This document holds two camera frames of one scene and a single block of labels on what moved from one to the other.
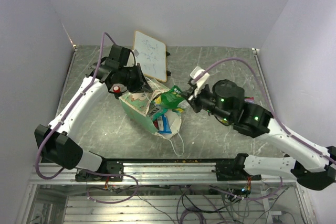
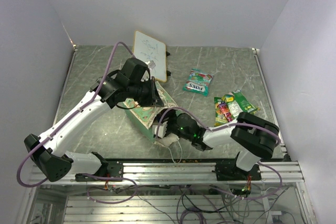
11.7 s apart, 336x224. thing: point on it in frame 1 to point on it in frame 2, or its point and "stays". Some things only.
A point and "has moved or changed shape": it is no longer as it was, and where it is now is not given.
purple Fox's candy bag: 249,99 has moved or changed shape
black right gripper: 194,101 to 171,115
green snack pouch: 172,99 has moved or changed shape
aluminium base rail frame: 156,171 stays
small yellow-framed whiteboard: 153,55 stays
